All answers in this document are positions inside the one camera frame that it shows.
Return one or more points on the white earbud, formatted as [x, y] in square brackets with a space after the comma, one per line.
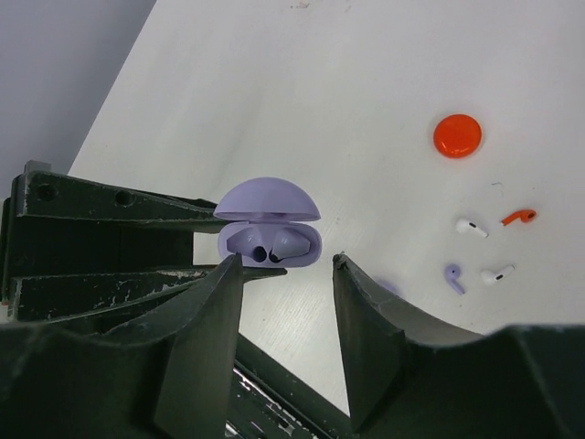
[490, 277]
[464, 225]

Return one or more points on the white earbud right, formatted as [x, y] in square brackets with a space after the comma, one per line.
[490, 277]

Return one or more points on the orange round charging case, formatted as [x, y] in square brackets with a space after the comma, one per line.
[457, 136]

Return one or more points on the purple charging case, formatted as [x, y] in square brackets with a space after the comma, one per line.
[389, 286]
[270, 204]

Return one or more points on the purple earbud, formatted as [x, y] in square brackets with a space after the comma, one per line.
[452, 274]
[288, 243]
[250, 245]

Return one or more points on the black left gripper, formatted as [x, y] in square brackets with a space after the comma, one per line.
[74, 247]

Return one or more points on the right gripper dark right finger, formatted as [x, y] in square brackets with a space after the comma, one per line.
[411, 375]

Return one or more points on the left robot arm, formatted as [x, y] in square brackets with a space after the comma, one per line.
[265, 400]

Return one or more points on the orange earbud near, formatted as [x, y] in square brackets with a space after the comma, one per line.
[522, 215]

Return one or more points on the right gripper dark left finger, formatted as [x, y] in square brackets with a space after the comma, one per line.
[164, 374]

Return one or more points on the white earbud left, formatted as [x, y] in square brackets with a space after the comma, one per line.
[464, 225]

